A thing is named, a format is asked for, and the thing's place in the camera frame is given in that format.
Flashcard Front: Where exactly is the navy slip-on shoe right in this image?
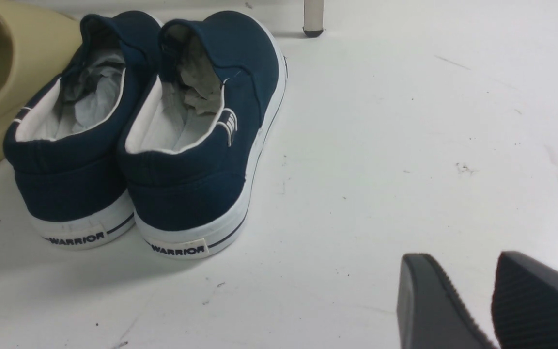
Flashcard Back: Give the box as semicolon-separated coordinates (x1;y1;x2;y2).
117;11;288;260

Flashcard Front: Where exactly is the navy slip-on shoe left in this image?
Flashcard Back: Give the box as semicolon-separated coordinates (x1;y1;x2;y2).
3;11;163;250

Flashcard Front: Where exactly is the stainless steel shoe rack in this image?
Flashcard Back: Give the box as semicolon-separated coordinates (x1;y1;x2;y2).
303;0;324;38

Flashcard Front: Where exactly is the navy slip-on shoe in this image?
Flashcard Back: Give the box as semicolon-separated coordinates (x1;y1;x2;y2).
117;11;288;260
3;11;163;250

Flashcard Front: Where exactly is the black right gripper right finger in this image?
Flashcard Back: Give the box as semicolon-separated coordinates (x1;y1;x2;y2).
491;251;558;349

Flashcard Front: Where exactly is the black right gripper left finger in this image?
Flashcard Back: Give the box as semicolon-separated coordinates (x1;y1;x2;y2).
396;253;496;349

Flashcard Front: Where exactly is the olive green slipper right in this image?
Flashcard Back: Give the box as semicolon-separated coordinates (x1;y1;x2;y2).
0;0;80;162

